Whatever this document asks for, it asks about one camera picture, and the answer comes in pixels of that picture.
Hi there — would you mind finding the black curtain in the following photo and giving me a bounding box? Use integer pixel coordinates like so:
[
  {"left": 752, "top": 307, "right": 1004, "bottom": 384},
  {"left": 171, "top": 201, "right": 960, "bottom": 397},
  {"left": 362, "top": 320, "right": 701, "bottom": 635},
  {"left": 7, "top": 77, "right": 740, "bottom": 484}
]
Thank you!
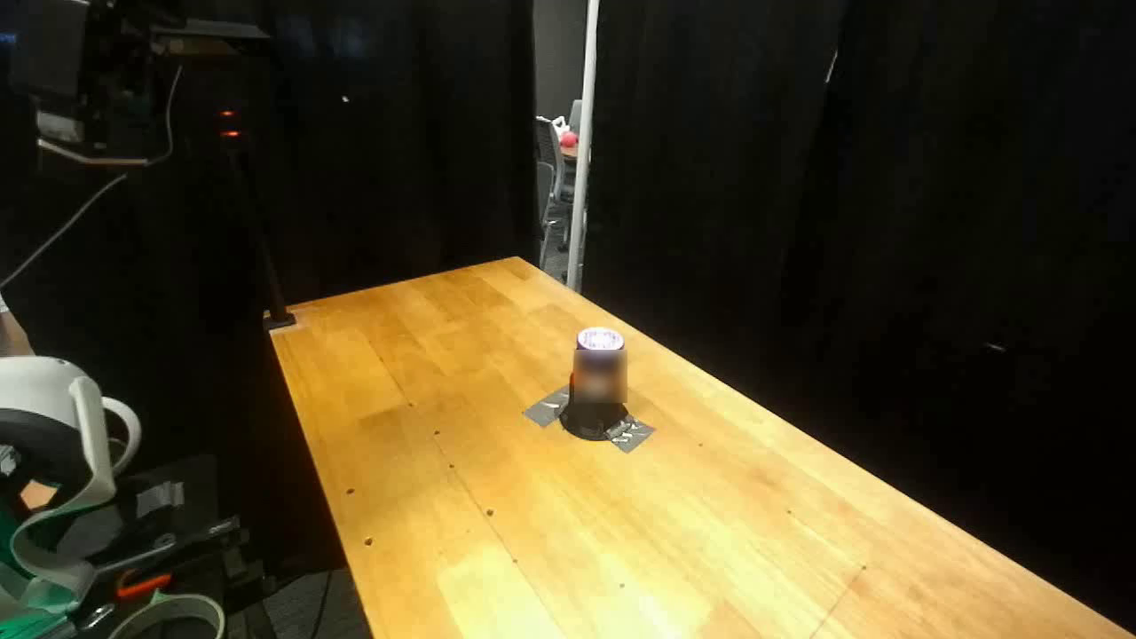
[{"left": 268, "top": 0, "right": 1136, "bottom": 600}]

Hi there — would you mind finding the black tripod with camera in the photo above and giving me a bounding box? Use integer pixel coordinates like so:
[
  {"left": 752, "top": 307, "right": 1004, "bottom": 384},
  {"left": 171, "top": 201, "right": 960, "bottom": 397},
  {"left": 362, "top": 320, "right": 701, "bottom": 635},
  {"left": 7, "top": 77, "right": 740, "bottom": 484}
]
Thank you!
[{"left": 147, "top": 16, "right": 301, "bottom": 334}]

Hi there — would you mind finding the dark box equipment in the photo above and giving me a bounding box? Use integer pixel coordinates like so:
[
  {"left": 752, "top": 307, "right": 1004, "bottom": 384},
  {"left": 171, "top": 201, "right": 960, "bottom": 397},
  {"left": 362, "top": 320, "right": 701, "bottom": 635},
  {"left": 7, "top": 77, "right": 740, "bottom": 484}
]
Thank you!
[{"left": 0, "top": 0, "right": 161, "bottom": 169}]

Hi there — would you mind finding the thin white cable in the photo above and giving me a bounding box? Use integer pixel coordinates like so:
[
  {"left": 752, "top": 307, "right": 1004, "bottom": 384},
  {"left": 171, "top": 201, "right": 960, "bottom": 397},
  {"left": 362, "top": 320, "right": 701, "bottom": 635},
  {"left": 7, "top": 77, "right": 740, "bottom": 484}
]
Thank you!
[{"left": 0, "top": 61, "right": 186, "bottom": 292}]

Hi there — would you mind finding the grey duct tape piece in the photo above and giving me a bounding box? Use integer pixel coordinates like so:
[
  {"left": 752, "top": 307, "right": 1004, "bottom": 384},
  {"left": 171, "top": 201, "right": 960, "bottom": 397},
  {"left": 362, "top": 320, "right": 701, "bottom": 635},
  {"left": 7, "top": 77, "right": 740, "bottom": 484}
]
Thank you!
[
  {"left": 604, "top": 414, "right": 656, "bottom": 453},
  {"left": 522, "top": 387, "right": 574, "bottom": 429}
]

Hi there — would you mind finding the white vertical pole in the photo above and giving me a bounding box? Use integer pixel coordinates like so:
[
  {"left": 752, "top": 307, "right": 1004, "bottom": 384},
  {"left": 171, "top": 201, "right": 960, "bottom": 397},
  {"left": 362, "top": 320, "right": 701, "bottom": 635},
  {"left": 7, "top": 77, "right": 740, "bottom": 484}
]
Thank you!
[{"left": 566, "top": 0, "right": 604, "bottom": 293}]

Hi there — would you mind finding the dark cup with orange label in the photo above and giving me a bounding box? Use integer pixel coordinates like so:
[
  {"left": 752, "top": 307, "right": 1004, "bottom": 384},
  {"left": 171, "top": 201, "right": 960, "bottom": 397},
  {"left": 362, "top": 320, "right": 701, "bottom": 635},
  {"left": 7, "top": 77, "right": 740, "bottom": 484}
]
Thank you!
[{"left": 558, "top": 324, "right": 630, "bottom": 444}]

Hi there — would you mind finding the white curved hose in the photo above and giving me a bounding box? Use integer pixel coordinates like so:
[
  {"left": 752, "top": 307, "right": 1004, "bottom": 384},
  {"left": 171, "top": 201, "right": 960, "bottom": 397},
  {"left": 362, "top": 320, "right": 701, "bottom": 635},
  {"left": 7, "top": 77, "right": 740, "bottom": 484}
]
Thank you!
[{"left": 106, "top": 588, "right": 231, "bottom": 639}]

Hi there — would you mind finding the orange handled tool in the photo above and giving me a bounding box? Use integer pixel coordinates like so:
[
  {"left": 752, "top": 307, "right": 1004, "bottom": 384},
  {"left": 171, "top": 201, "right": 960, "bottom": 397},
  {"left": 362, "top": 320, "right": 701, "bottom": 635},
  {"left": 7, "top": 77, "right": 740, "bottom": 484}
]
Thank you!
[{"left": 115, "top": 567, "right": 178, "bottom": 602}]

